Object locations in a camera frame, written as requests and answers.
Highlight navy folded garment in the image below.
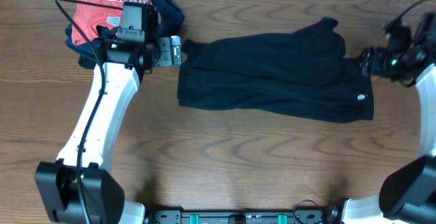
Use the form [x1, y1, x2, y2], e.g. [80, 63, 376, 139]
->
[65, 0, 185, 69]

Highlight orange printed t-shirt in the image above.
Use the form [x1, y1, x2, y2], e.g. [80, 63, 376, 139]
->
[72, 0, 151, 46]

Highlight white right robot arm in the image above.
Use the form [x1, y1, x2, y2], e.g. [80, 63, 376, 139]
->
[337, 44, 435, 224]

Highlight black t-shirt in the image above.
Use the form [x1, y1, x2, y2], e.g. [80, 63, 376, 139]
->
[177, 18, 374, 123]

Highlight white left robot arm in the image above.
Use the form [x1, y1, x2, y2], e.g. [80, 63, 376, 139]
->
[35, 35, 182, 223]

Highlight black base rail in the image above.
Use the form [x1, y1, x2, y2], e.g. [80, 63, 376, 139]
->
[143, 199, 341, 224]

